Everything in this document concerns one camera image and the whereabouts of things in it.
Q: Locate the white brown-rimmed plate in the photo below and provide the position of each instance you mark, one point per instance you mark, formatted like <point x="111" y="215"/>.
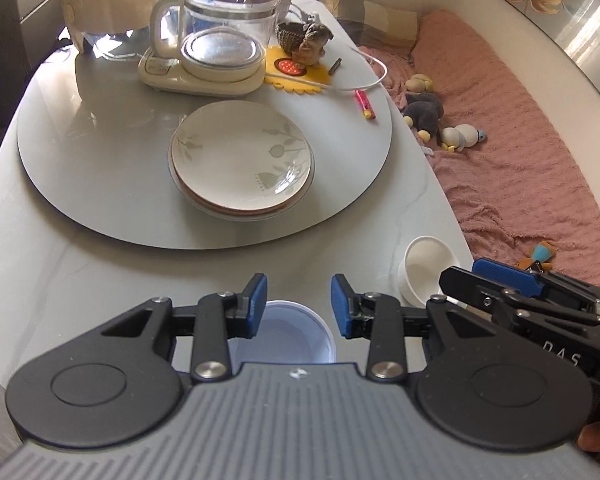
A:
<point x="220" y="207"/>

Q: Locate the cream bear-shaped container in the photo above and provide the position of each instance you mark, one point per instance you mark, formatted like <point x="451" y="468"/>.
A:
<point x="115" y="0"/>

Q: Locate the grey cabinet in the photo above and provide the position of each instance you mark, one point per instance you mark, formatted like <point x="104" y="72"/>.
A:
<point x="40" y="5"/>

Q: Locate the translucent plastic cup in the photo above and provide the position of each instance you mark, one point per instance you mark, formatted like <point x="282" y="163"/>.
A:
<point x="290" y="330"/>

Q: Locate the white bowl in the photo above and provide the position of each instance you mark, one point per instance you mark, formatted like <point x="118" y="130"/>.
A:
<point x="425" y="270"/>

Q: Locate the brown woven basket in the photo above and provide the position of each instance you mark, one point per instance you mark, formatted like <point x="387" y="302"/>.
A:
<point x="287" y="37"/>

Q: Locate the glass kettle with cream base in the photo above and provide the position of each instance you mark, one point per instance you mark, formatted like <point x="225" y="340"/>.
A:
<point x="220" y="35"/>

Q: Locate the white duck plush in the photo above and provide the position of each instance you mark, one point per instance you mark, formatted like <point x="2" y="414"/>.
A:
<point x="462" y="137"/>

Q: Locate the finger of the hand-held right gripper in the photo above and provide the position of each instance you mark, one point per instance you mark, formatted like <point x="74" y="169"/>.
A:
<point x="480" y="292"/>
<point x="510" y="274"/>

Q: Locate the dark grey monkey plush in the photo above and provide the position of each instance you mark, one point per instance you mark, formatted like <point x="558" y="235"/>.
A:
<point x="422" y="107"/>

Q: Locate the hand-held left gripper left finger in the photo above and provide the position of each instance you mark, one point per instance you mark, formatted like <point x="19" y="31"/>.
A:
<point x="257" y="306"/>

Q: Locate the white ceramic plate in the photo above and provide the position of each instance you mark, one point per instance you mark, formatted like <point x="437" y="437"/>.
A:
<point x="215" y="213"/>

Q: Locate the white leaf-print plate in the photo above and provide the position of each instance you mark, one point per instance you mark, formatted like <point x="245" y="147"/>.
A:
<point x="235" y="155"/>

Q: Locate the yellow sunflower coaster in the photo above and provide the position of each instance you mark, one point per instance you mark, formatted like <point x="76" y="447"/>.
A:
<point x="325" y="80"/>

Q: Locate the beige sofa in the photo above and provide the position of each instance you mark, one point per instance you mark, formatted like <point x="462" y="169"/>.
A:
<point x="480" y="5"/>

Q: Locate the brown dog figurine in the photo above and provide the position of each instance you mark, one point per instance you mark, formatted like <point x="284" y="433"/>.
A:
<point x="312" y="42"/>

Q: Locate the red and yellow lighter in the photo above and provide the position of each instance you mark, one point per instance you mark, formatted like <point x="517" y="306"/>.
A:
<point x="365" y="105"/>

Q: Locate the plaid pillow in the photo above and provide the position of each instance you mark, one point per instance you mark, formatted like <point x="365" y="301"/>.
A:
<point x="375" y="15"/>

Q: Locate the gold leaf wall picture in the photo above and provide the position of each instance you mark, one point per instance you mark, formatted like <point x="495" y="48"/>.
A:
<point x="565" y="5"/>

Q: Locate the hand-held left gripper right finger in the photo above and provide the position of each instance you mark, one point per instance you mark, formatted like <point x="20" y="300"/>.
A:
<point x="341" y="307"/>

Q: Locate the pink blanket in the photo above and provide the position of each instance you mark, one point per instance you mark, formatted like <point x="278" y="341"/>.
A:
<point x="520" y="160"/>

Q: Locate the grey round turntable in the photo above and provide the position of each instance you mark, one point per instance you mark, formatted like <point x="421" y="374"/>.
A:
<point x="105" y="160"/>

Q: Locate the small orange and blue toy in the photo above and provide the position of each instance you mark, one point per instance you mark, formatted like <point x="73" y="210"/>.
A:
<point x="537" y="256"/>

